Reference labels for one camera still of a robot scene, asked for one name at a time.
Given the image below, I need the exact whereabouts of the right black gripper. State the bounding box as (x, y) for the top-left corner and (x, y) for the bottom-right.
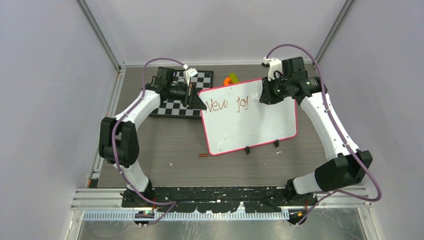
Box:
(260, 73), (292, 105)

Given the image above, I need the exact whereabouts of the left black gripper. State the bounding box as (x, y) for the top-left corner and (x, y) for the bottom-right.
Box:
(168, 82), (207, 110)

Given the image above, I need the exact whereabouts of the pink framed whiteboard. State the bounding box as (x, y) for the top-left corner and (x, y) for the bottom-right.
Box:
(198, 78), (298, 156)

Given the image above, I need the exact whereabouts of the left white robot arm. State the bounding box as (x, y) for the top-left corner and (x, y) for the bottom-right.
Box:
(98, 65), (207, 207)

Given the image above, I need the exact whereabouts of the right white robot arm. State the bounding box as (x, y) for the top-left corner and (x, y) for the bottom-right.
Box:
(259, 57), (373, 205)

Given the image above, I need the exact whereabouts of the black white checkerboard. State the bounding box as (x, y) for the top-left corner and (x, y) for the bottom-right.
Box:
(147, 66), (214, 119)

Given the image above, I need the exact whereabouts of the green block toy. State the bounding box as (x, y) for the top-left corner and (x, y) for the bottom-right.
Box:
(228, 72), (240, 84)

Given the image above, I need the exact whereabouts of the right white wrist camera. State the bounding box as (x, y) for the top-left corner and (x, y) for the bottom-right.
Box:
(261, 57), (283, 81)

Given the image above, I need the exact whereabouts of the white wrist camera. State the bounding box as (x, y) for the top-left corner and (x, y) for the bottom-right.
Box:
(261, 57), (283, 81)
(183, 64), (198, 86)

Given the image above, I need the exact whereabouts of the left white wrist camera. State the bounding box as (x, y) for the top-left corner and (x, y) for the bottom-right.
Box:
(183, 64), (198, 86)

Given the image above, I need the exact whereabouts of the orange ring toy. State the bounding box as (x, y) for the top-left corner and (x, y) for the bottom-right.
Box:
(223, 77), (233, 86)

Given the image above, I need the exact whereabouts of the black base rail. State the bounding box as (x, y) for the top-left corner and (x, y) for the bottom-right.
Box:
(121, 186), (318, 214)

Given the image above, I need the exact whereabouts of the white slotted cable duct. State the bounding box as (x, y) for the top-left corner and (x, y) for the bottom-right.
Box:
(82, 209), (290, 222)

